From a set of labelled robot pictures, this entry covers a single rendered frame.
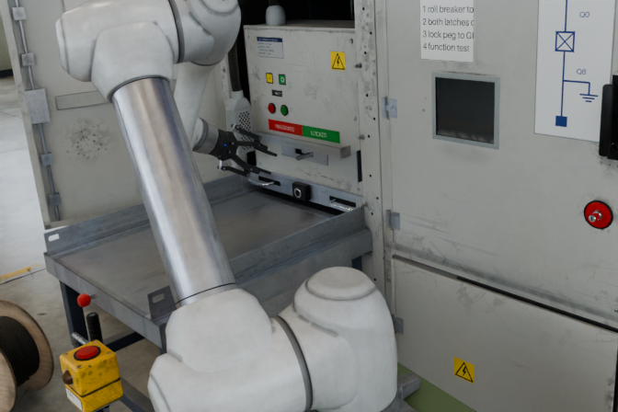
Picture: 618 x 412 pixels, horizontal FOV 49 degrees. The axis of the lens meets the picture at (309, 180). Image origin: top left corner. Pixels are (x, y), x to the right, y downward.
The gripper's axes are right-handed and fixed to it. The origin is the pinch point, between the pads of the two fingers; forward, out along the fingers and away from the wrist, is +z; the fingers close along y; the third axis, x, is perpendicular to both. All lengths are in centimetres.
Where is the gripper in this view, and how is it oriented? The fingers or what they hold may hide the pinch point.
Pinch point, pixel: (263, 160)
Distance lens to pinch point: 199.4
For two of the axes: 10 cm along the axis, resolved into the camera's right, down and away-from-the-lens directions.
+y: -3.1, 9.5, -0.5
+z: 6.7, 2.6, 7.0
